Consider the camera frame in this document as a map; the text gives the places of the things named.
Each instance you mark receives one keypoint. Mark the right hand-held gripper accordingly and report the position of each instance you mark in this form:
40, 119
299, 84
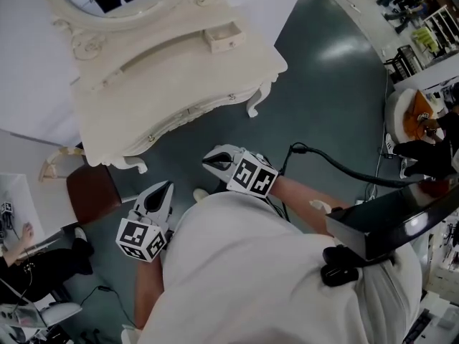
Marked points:
254, 176

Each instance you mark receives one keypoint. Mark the person's white shirt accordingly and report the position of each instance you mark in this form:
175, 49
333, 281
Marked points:
251, 281

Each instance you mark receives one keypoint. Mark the orange cushion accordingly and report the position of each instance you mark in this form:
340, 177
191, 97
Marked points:
412, 117

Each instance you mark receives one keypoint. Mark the person's right forearm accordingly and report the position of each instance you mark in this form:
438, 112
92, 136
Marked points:
297, 195

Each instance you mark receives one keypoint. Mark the black box device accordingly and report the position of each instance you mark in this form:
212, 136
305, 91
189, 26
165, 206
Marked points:
387, 217

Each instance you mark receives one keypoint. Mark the white round armchair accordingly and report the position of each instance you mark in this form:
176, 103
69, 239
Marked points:
394, 109

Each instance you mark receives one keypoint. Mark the person's left forearm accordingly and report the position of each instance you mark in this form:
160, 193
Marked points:
147, 292

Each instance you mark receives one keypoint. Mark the yellow-green object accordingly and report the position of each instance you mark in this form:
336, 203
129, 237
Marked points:
425, 39

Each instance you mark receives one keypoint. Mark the cream ornate dressing table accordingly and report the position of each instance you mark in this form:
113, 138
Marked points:
179, 84

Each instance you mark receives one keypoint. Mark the person's white shoe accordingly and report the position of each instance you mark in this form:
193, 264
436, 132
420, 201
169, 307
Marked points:
200, 195

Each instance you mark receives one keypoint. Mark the wooden chair brown seat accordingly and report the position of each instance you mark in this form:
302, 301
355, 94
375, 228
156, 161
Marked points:
93, 192

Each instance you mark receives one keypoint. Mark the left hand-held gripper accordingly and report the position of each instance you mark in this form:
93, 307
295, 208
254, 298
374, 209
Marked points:
140, 238

